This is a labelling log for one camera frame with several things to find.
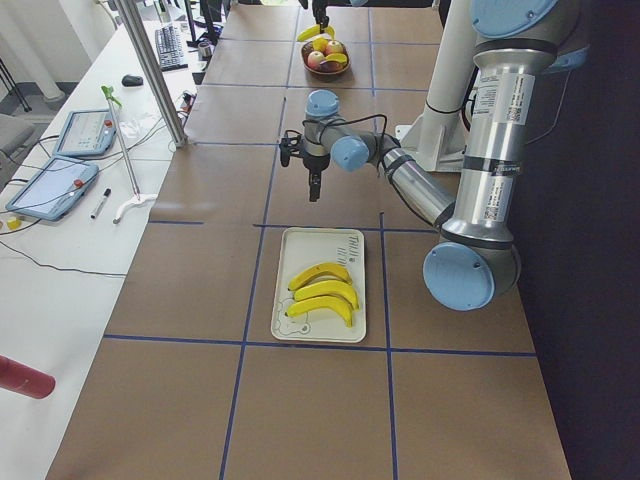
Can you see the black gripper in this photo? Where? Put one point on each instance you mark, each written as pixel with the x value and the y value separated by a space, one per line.
pixel 314 163
pixel 320 8

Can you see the yellow banana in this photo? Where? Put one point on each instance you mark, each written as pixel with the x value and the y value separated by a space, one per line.
pixel 324 269
pixel 338 305
pixel 309 33
pixel 329 288

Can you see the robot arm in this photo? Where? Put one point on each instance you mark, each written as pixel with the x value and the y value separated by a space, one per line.
pixel 354 3
pixel 475 260

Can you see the brown wicker basket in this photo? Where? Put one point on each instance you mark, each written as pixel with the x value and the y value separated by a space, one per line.
pixel 307 48

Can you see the yellow lemon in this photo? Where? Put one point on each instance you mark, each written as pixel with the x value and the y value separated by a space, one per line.
pixel 319 44

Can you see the red green apple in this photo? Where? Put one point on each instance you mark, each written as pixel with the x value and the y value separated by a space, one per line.
pixel 334 47
pixel 315 59

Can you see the dark purple eggplant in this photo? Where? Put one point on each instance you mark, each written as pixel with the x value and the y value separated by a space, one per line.
pixel 330 67

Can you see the white bear tray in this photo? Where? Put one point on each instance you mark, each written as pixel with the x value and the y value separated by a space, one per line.
pixel 302 248

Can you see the metal cup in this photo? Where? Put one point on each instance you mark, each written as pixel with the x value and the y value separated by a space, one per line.
pixel 205 50

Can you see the black keyboard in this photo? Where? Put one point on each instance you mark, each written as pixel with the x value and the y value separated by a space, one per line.
pixel 169 48

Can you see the metal reacher grabber stick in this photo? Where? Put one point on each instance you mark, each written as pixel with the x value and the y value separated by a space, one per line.
pixel 138 197

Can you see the black computer mouse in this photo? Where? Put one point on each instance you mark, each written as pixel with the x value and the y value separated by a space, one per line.
pixel 132 80

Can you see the black marker pen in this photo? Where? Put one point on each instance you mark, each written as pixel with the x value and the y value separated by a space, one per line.
pixel 100 205

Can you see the blue teach pendant far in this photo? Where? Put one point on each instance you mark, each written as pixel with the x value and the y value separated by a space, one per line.
pixel 86 133

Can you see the blue teach pendant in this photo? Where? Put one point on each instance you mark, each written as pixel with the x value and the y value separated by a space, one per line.
pixel 86 133
pixel 55 189

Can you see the brown paper table cover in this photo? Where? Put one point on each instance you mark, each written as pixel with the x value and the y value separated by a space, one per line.
pixel 188 381

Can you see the blue teach pendant near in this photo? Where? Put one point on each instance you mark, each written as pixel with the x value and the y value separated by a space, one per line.
pixel 55 189

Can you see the red cylinder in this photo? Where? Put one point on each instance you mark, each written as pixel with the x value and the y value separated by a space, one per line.
pixel 22 379

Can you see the aluminium frame post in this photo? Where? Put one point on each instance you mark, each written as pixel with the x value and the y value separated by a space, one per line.
pixel 151 69

